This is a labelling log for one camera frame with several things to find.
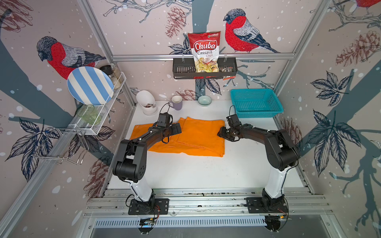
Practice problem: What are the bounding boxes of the orange long pants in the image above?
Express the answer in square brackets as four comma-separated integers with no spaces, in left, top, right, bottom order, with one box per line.
[149,117,225,157]

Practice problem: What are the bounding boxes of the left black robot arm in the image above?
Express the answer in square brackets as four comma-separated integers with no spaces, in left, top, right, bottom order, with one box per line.
[113,123,182,209]

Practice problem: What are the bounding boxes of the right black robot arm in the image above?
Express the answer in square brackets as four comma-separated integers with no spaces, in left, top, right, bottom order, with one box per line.
[217,124,300,211]

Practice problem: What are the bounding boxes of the purple mug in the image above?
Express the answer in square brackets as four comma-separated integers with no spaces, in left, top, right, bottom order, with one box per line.
[169,95,183,111]

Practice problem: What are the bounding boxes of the teal plastic basket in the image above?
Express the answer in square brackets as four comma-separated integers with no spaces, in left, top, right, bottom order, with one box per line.
[230,89,284,118]

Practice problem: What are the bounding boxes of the small light green bowl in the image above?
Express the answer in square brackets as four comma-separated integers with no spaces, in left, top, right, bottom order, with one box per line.
[197,95,212,107]

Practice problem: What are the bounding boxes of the white tilted container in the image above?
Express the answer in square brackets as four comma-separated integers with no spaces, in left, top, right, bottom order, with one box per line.
[136,90,157,116]

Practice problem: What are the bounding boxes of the green glass cup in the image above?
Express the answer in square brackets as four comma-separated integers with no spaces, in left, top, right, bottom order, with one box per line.
[76,105,102,125]

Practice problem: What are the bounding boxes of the dark lid spice jar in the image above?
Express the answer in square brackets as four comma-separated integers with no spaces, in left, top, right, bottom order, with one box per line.
[100,64,116,85]

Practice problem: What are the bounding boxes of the blue white striped plate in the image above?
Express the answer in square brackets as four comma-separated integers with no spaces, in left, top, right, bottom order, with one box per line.
[67,66,114,106]

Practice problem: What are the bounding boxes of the red cassava chips bag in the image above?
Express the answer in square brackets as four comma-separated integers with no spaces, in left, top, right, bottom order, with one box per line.
[188,31,221,73]

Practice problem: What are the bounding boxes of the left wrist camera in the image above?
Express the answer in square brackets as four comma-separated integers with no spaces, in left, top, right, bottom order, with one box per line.
[156,113,173,128]

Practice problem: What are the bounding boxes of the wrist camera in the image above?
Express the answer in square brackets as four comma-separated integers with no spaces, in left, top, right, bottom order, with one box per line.
[156,113,173,128]
[226,114,242,128]

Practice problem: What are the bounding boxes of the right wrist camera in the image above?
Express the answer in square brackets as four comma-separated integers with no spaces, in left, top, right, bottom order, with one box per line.
[226,114,242,128]

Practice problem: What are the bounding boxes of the black wire wall basket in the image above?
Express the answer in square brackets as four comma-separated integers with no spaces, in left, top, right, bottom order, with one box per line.
[173,58,238,79]

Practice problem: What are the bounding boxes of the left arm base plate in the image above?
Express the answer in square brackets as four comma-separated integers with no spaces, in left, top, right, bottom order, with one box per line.
[128,198,170,215]

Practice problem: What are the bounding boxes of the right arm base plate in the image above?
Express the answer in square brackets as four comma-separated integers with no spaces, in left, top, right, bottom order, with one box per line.
[246,196,289,214]

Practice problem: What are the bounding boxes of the white wire dish rack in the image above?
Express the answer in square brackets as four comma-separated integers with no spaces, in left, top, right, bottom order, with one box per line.
[59,66,126,136]

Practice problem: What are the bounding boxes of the aluminium frame crossbar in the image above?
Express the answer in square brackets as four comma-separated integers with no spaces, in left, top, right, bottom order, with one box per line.
[111,53,297,62]

